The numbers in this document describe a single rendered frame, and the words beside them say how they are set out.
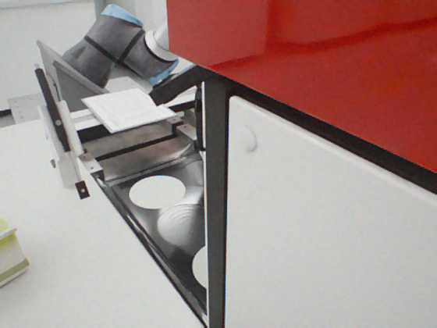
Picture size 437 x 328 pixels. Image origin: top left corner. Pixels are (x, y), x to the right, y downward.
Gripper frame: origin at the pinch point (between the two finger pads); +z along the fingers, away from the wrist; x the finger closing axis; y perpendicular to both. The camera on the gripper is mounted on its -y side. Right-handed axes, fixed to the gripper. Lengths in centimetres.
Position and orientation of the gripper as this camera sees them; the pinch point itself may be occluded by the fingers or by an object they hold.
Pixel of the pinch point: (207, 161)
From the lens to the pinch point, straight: 61.3
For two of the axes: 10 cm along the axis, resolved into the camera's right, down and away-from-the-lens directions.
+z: 0.0, 8.4, 5.4
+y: 9.8, 1.1, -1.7
